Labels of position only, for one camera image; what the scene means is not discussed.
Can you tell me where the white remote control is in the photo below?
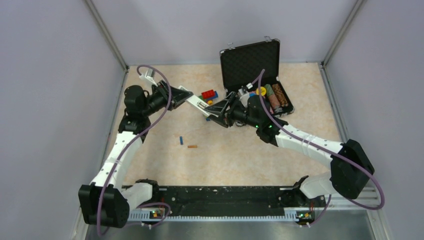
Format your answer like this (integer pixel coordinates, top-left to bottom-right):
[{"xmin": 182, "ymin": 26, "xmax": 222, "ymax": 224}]
[{"xmin": 178, "ymin": 85, "xmax": 211, "ymax": 118}]

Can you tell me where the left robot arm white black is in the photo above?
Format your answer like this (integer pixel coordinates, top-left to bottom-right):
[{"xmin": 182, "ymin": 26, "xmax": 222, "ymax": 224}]
[{"xmin": 78, "ymin": 80, "xmax": 194, "ymax": 228}]

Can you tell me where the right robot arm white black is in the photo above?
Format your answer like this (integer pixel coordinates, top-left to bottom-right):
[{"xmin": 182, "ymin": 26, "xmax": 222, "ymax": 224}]
[{"xmin": 205, "ymin": 93, "xmax": 374, "ymax": 206}]

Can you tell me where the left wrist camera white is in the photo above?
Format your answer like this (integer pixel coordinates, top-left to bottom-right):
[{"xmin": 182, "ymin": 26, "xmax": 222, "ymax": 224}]
[{"xmin": 137, "ymin": 68, "xmax": 158, "ymax": 87}]

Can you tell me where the black poker chip case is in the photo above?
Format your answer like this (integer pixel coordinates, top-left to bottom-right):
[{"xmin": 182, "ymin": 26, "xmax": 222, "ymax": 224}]
[{"xmin": 219, "ymin": 36, "xmax": 295, "ymax": 117}]

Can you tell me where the brown orange chip stack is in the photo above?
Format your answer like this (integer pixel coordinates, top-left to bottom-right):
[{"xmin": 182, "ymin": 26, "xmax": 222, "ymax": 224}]
[{"xmin": 271, "ymin": 84, "xmax": 289, "ymax": 107}]

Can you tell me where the red blue brick truck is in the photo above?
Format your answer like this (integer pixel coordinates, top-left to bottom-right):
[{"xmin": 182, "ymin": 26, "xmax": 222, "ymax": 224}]
[{"xmin": 198, "ymin": 89, "xmax": 219, "ymax": 106}]

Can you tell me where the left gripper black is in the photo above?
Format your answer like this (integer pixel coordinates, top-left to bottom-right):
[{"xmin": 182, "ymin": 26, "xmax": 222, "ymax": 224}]
[{"xmin": 141, "ymin": 79, "xmax": 193, "ymax": 116}]

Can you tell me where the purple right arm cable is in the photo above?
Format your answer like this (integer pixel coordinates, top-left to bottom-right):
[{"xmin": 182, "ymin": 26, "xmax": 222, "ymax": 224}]
[{"xmin": 250, "ymin": 68, "xmax": 386, "ymax": 211}]

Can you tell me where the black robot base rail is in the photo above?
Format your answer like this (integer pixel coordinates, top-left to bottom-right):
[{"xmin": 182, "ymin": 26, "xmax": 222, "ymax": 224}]
[{"xmin": 128, "ymin": 186, "xmax": 326, "ymax": 224}]

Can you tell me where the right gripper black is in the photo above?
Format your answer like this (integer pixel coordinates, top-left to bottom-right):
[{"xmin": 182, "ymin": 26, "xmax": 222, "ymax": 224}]
[{"xmin": 204, "ymin": 93, "xmax": 260, "ymax": 129}]

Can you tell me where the yellow dealer button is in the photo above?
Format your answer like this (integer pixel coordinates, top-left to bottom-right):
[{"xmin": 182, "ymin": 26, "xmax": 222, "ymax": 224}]
[{"xmin": 255, "ymin": 86, "xmax": 267, "ymax": 97}]

